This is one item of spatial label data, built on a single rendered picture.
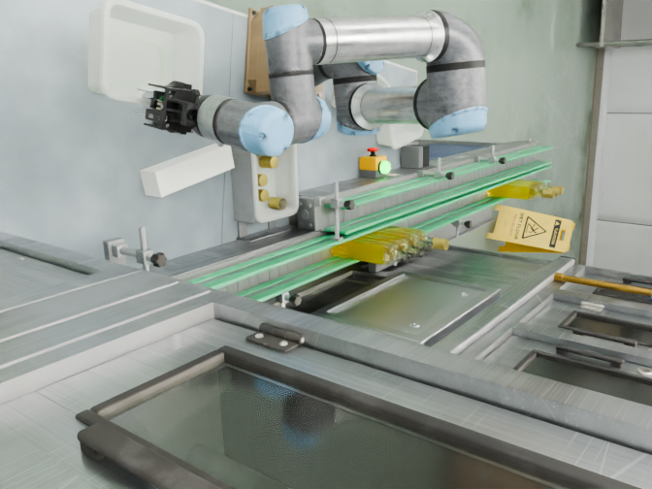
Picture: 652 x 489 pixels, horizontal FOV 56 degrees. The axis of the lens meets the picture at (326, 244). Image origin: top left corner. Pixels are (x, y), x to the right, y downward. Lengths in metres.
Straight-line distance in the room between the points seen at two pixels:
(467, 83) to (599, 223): 6.52
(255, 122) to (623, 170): 6.79
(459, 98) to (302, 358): 0.75
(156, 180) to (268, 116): 0.58
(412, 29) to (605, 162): 6.50
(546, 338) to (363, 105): 0.74
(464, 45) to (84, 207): 0.86
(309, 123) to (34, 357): 0.57
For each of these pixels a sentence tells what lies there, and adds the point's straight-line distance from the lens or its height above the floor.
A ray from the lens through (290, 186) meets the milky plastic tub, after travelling 1.77.
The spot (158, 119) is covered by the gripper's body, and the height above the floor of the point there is 1.11.
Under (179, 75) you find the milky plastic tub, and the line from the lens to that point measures 1.33.
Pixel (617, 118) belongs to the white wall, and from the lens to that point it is 7.54.
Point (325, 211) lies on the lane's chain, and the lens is 1.82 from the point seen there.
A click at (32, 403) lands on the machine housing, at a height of 1.46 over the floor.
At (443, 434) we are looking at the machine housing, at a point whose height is 1.78.
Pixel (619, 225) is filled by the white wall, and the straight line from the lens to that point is 7.68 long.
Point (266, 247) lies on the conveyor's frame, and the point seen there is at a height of 0.88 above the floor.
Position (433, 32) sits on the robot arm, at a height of 1.40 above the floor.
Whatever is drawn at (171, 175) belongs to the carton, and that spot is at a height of 0.81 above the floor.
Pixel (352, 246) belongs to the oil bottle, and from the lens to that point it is 1.81.
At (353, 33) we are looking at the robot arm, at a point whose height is 1.34.
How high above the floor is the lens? 1.98
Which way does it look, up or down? 37 degrees down
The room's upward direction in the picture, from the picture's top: 100 degrees clockwise
